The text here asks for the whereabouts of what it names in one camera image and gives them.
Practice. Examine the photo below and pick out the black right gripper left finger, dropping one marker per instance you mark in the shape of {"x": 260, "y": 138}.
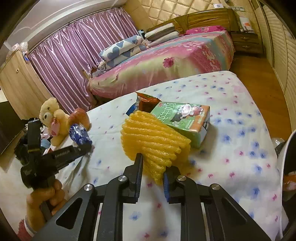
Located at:
{"x": 96, "y": 212}

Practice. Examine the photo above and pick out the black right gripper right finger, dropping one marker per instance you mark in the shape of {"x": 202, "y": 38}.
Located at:
{"x": 208, "y": 212}

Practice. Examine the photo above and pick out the blue plastic tissue wrapper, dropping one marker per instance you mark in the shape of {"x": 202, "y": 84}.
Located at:
{"x": 79, "y": 134}

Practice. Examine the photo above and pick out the yellow foam fruit net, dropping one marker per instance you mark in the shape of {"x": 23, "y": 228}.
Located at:
{"x": 160, "y": 145}

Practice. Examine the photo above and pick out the beige teddy bear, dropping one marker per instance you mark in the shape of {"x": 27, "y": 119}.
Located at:
{"x": 58, "y": 122}

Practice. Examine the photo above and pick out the white dotted bedspread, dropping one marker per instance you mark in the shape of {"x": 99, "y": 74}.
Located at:
{"x": 188, "y": 159}

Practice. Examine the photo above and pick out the light wooden cabinet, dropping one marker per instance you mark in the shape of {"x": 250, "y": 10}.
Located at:
{"x": 22, "y": 87}

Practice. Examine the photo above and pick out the orange red torn wrapper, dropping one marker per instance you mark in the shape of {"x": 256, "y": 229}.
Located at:
{"x": 144, "y": 103}

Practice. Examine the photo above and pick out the silver foil bag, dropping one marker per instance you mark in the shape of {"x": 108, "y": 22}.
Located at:
{"x": 278, "y": 144}

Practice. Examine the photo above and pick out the green cartoon milk carton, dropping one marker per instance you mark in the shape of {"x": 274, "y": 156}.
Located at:
{"x": 190, "y": 120}

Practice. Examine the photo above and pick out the purple satin curtain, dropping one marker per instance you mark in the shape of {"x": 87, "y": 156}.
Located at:
{"x": 63, "y": 58}

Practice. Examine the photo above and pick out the heart pattern folded quilt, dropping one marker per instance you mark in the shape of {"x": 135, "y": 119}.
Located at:
{"x": 121, "y": 51}

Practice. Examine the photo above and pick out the pink floral bed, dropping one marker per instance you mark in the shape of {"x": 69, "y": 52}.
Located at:
{"x": 181, "y": 57}

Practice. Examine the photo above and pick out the striped grey pillows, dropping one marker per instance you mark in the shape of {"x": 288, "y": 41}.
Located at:
{"x": 160, "y": 35}

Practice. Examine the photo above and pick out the pink floral pillow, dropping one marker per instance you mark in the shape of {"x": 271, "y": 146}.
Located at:
{"x": 206, "y": 29}

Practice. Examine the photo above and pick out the wooden nightstand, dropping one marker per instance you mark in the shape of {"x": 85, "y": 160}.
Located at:
{"x": 246, "y": 43}

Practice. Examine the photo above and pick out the cream louvered wardrobe doors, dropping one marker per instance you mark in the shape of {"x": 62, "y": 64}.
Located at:
{"x": 279, "y": 46}

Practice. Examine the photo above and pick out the white box on nightstand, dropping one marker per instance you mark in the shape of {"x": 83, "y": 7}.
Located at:
{"x": 245, "y": 23}

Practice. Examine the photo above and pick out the wooden headboard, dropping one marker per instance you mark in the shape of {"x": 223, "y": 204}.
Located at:
{"x": 215, "y": 17}

